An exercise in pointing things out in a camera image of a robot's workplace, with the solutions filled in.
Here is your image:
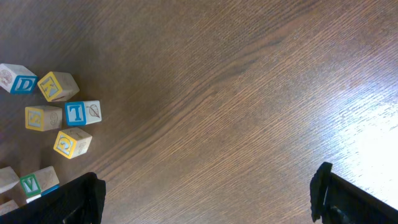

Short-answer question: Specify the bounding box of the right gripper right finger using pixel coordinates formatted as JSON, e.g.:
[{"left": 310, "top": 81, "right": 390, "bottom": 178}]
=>
[{"left": 310, "top": 162, "right": 397, "bottom": 224}]

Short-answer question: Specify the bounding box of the blue P block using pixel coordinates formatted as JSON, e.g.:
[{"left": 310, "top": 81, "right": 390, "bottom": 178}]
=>
[{"left": 26, "top": 184, "right": 60, "bottom": 203}]

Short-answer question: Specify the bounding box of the yellow G block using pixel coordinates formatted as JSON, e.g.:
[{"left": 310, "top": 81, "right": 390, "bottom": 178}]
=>
[{"left": 53, "top": 128, "right": 93, "bottom": 159}]

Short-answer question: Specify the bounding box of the yellow C block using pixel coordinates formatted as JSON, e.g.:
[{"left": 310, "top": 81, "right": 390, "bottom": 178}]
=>
[{"left": 0, "top": 200, "right": 19, "bottom": 216}]

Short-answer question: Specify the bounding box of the blue D block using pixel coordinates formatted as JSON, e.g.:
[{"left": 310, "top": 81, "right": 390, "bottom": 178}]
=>
[{"left": 1, "top": 63, "right": 38, "bottom": 95}]

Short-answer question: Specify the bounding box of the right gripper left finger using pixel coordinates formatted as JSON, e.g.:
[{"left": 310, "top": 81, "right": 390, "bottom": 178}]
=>
[{"left": 1, "top": 172, "right": 106, "bottom": 224}]

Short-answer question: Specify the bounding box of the yellow S block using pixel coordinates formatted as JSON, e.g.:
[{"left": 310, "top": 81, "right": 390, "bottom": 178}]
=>
[{"left": 25, "top": 106, "right": 63, "bottom": 131}]

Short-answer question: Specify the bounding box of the yellow K block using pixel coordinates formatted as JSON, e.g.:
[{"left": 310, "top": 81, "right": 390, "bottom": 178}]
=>
[{"left": 37, "top": 72, "right": 80, "bottom": 102}]

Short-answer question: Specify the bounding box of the green V block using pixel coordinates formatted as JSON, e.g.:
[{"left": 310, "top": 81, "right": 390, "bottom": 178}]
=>
[{"left": 20, "top": 166, "right": 60, "bottom": 198}]

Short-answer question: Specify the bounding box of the blue T block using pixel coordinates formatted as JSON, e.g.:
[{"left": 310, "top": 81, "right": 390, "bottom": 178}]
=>
[{"left": 65, "top": 100, "right": 102, "bottom": 126}]

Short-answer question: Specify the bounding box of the plain wooden block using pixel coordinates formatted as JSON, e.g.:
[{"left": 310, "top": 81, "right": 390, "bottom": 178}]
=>
[{"left": 0, "top": 166, "right": 20, "bottom": 194}]

